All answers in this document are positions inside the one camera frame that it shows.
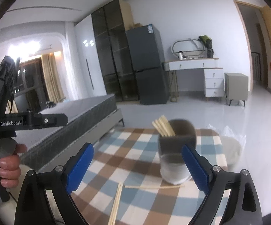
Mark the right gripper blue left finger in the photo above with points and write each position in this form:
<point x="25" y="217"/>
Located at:
<point x="33" y="206"/>

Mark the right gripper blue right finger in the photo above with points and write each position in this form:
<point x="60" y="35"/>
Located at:
<point x="243" y="206"/>

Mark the grey cylindrical utensil holder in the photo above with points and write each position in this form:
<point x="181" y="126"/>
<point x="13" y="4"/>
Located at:
<point x="172" y="167"/>

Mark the person's left hand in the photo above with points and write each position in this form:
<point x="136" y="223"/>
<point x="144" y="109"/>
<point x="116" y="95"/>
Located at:
<point x="10" y="168"/>

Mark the white plastic bag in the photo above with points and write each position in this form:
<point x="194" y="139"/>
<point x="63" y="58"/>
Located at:
<point x="233" y="144"/>

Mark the beige curtain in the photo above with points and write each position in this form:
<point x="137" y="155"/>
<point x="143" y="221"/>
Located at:
<point x="51" y="77"/>

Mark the white wardrobe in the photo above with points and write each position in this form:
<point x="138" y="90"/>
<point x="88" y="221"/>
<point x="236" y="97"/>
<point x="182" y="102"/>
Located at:
<point x="88" y="56"/>

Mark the checkered blue brown tablecloth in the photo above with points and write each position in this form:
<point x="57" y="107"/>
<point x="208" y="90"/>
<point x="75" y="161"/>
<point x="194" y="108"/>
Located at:
<point x="130" y="156"/>

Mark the grey bedside cabinet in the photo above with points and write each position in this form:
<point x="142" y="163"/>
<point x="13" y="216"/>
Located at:
<point x="236" y="87"/>

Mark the black glass door cabinet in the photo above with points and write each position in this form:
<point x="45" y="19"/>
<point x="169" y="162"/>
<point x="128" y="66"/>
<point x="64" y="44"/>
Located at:
<point x="110" y="24"/>

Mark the white vanity desk with drawers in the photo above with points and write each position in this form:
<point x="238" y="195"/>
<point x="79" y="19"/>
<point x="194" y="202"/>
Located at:
<point x="195" y="75"/>

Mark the dark grey refrigerator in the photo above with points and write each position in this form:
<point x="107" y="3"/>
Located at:
<point x="147" y="57"/>

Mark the white cup on desk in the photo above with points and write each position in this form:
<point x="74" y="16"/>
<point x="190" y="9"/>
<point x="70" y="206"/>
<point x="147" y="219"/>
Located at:
<point x="180" y="54"/>

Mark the oval vanity mirror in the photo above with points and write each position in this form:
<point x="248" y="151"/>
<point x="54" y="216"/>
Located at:
<point x="189" y="48"/>

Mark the green potted plant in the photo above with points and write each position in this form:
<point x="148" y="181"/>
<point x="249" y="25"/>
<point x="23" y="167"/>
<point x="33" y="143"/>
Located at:
<point x="207" y="42"/>

